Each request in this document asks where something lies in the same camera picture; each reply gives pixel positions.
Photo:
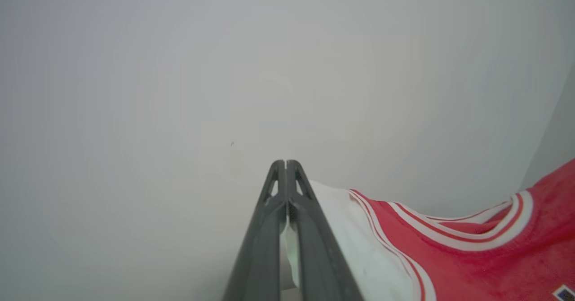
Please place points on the red basketball jersey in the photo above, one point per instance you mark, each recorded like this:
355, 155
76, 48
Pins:
471, 269

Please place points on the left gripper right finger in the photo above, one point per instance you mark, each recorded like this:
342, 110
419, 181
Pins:
321, 265

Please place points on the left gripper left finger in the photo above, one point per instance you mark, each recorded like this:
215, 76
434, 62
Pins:
260, 256

